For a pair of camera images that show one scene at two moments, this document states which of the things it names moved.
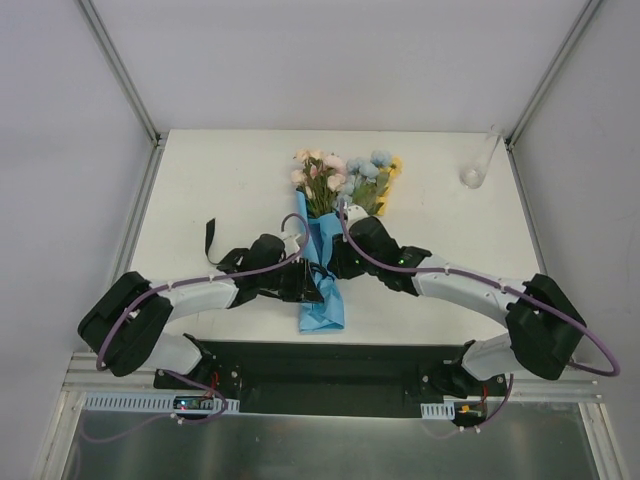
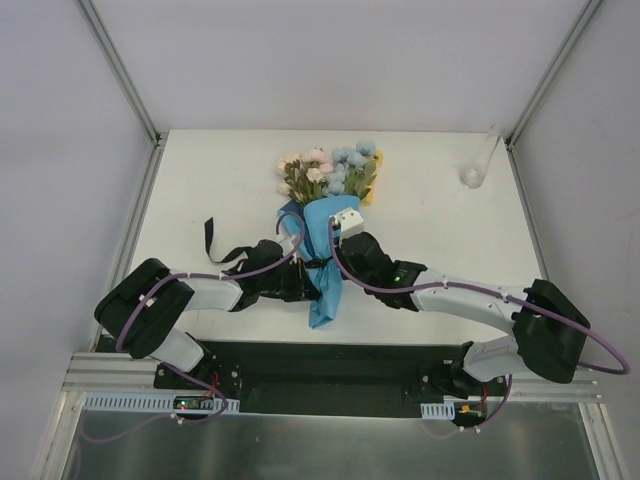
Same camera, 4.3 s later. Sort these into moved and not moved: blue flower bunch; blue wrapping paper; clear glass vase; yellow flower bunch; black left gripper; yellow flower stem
Moved: blue flower bunch; yellow flower bunch; blue wrapping paper
Not moved: black left gripper; clear glass vase; yellow flower stem
